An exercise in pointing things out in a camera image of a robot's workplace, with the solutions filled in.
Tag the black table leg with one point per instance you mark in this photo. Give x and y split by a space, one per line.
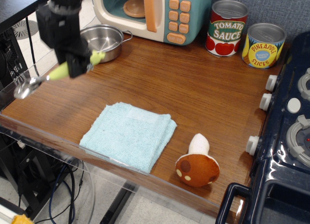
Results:
118 203

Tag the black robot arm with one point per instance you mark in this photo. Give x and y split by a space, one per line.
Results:
59 28

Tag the plush brown mushroom toy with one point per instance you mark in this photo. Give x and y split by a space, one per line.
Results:
197 168

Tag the small steel pot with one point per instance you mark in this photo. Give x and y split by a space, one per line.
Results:
105 42

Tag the teal toy microwave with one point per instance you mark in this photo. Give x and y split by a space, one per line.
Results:
175 22

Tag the pineapple slices can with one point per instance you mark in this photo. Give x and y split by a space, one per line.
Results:
263 45

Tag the black side desk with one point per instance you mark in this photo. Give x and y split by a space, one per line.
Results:
12 11

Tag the yellow handled metal spoon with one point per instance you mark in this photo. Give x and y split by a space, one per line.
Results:
30 85

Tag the yellow plush object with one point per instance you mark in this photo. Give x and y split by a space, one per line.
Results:
21 219

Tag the dark blue toy stove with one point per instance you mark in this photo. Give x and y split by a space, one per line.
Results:
279 189

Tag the tomato sauce can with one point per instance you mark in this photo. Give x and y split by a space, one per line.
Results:
226 26

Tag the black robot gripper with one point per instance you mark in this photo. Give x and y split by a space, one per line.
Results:
59 29

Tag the clear acrylic table guard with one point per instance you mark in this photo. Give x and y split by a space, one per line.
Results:
154 76

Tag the light blue folded towel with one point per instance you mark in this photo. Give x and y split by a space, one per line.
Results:
129 136

